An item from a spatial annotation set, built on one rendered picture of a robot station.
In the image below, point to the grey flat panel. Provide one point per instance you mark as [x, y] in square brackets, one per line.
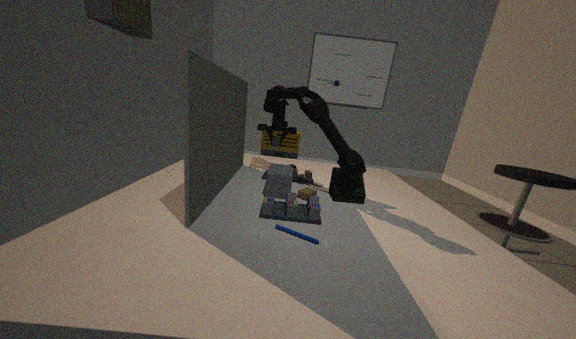
[215, 103]

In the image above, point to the dark blue rod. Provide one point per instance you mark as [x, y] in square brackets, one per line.
[297, 234]

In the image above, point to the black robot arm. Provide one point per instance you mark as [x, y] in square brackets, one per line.
[351, 163]

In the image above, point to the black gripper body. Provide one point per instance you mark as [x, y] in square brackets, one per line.
[278, 117]

